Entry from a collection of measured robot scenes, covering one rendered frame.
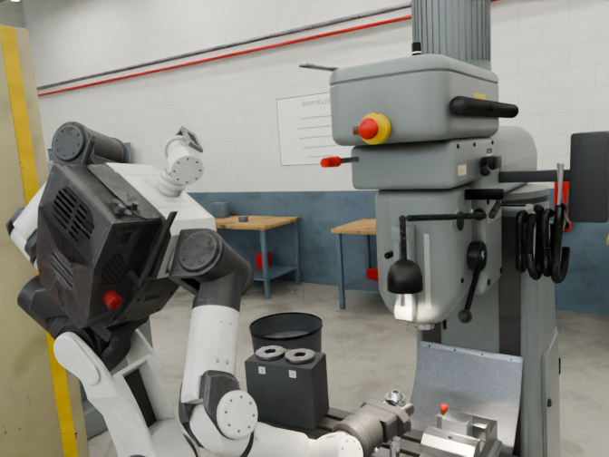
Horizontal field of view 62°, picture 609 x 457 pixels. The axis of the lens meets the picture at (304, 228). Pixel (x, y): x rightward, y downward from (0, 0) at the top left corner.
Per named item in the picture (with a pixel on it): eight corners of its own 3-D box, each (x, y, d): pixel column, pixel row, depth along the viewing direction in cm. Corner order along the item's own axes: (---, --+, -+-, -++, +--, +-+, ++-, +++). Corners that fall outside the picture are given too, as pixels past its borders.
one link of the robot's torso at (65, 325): (43, 349, 120) (58, 312, 116) (87, 329, 133) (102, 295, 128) (82, 384, 117) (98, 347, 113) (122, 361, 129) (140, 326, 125)
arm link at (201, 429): (303, 469, 91) (207, 454, 81) (270, 471, 98) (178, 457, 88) (307, 407, 96) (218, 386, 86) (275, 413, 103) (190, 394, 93)
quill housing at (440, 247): (455, 333, 111) (451, 188, 106) (370, 321, 123) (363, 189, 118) (478, 307, 127) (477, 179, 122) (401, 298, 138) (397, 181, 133)
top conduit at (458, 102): (468, 114, 92) (467, 94, 92) (445, 116, 95) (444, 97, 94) (518, 117, 129) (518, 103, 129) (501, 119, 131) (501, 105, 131)
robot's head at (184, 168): (161, 189, 103) (178, 151, 100) (154, 166, 110) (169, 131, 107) (191, 198, 106) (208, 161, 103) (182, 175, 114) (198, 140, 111)
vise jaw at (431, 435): (473, 468, 115) (472, 452, 114) (420, 452, 122) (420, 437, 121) (480, 453, 119) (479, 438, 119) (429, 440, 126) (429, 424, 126)
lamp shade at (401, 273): (386, 294, 101) (384, 264, 100) (388, 284, 108) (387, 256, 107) (422, 294, 100) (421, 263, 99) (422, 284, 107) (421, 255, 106)
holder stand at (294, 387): (315, 430, 147) (311, 364, 144) (248, 419, 156) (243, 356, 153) (329, 409, 158) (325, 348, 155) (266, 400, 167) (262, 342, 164)
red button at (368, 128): (375, 139, 95) (374, 117, 94) (356, 140, 97) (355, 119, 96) (382, 138, 97) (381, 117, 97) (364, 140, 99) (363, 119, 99)
